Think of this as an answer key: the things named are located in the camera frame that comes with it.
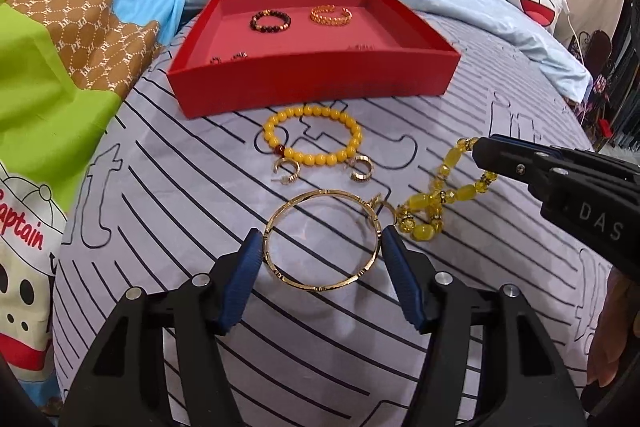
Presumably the dark wooden bead bracelet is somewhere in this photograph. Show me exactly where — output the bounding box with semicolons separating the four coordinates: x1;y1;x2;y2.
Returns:
249;8;292;34

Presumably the cartoon monkey quilt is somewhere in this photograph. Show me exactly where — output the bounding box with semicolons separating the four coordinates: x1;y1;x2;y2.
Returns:
1;0;186;416

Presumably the grey striped bedsheet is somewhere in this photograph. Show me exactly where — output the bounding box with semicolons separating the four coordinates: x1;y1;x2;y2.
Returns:
54;16;610;426

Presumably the dark metal chair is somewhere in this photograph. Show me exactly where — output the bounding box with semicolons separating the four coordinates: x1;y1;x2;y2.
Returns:
582;30;612;79

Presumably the thin gold bangle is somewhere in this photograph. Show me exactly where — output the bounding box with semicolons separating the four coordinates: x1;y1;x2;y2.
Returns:
262;188;383;293

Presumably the garnet bead strand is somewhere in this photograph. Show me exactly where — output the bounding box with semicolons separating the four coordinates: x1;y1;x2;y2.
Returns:
209;52;248;65

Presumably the red cardboard tray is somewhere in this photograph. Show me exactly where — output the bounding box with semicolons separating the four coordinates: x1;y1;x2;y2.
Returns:
167;0;461;118

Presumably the translucent yellow crystal bracelet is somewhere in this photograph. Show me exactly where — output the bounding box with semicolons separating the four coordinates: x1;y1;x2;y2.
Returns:
394;136;499;243

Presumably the opaque yellow bead bracelet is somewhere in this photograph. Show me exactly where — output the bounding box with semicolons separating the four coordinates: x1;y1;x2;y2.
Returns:
261;104;364;167

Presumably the person's right hand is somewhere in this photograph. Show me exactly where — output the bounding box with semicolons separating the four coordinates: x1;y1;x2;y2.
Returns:
587;268;639;387

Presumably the braided gold cuff bracelet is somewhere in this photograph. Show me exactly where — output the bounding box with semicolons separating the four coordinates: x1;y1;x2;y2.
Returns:
308;4;354;28

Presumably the gold hoop earring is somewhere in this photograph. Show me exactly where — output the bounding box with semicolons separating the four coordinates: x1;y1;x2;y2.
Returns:
345;154;374;183
271;157;302;185

